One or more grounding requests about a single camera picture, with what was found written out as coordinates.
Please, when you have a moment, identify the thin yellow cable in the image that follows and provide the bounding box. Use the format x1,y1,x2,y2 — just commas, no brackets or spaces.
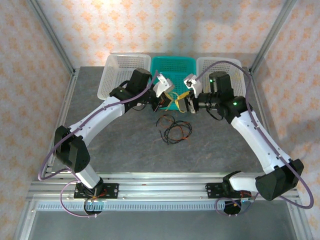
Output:
165,90,188,114
231,71,245,85

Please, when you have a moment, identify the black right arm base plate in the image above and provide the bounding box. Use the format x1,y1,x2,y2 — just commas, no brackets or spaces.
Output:
204,182,251,200

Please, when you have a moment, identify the thin orange cable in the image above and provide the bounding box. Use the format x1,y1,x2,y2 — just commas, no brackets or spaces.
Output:
158,114,177,127
173,124,191,141

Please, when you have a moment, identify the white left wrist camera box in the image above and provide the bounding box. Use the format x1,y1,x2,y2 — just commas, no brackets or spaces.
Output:
152,73,175,99

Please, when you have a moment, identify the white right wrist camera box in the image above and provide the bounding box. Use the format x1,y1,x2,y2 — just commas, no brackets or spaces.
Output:
183,73,203,99

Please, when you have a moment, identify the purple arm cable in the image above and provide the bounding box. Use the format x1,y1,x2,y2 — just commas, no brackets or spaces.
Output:
37,69,161,219
193,60,315,216

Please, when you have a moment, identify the slotted grey cable duct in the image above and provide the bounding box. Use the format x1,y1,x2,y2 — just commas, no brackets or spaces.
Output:
36,201,291,211

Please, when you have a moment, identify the white plastic basket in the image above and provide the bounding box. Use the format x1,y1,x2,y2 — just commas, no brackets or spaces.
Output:
196,56,249,101
96,52,152,101

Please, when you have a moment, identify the teal plastic basket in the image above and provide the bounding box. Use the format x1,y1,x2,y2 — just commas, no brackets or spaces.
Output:
149,56,197,113

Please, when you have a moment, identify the small green circuit board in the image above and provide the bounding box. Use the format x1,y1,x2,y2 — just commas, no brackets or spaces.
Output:
239,197,255,214
84,199,106,211

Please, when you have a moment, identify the aluminium mounting rail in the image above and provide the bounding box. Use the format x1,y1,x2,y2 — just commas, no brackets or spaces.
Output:
26,171,300,202

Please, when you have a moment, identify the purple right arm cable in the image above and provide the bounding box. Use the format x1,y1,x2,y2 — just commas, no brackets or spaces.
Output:
193,60,315,216

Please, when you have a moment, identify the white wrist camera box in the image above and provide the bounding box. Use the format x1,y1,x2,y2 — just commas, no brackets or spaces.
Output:
152,73,175,99
183,73,203,99

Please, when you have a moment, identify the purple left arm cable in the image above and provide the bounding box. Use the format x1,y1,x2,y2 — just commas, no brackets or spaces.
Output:
37,69,161,219

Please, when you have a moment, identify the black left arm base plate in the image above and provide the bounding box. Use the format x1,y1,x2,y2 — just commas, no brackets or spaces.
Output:
73,182,120,200

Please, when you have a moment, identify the aluminium table side rail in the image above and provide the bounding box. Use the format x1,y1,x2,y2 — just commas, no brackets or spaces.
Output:
249,67,286,180
44,66,81,174

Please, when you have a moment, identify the aluminium frame post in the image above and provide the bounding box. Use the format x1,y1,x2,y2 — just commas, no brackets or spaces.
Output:
26,0,77,76
248,0,299,76

